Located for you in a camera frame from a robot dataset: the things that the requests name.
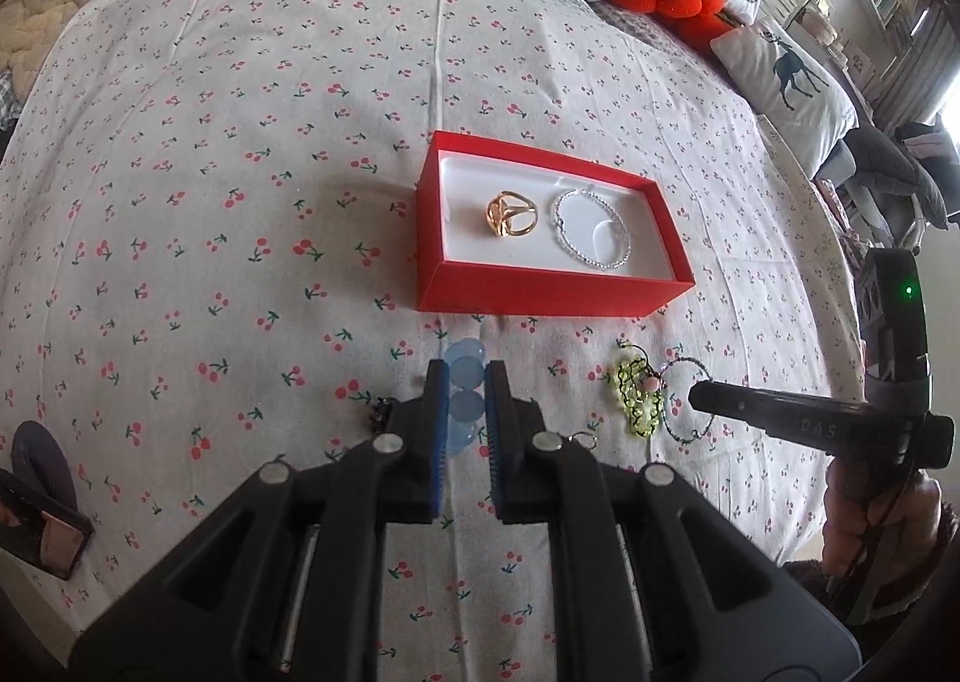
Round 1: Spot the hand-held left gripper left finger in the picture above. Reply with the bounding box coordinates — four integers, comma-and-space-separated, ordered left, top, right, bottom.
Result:
71, 359, 451, 682

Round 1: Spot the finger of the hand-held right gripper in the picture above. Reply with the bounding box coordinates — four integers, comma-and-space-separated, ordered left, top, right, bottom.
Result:
688, 380, 912, 462

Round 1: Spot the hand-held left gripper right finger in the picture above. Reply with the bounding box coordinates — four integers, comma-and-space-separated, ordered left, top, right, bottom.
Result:
486, 361, 863, 682

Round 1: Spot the blue bead bracelet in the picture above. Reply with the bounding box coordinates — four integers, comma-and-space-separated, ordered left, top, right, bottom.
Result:
442, 337, 488, 459

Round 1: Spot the dark bead bracelet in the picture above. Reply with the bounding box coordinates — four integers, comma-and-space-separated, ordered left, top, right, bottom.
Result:
658, 356, 722, 446

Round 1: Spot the green bead bracelet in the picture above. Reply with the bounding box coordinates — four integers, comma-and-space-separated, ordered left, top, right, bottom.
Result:
615, 354, 665, 438

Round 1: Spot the red jewelry box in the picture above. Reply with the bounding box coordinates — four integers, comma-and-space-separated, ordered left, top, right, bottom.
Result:
416, 131, 695, 317

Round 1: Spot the person's right hand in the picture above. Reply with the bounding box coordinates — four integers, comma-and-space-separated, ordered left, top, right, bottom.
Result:
821, 461, 942, 582

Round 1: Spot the grey chair with clothes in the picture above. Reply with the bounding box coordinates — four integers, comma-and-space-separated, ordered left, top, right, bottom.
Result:
814, 116, 960, 256

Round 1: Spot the deer print pillow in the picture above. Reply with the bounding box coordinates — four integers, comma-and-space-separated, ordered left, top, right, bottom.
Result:
709, 18, 860, 178

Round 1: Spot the wicker basket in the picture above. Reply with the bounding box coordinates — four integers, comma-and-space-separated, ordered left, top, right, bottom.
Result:
795, 3, 842, 47

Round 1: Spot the cherry print bedsheet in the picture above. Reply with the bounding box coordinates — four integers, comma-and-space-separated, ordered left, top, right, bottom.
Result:
0, 0, 871, 682

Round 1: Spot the silver bead bracelet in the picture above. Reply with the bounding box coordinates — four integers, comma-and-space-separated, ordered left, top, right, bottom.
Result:
553, 188, 631, 271

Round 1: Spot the gold ring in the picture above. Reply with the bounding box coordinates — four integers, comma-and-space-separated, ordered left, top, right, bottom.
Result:
486, 189, 539, 238

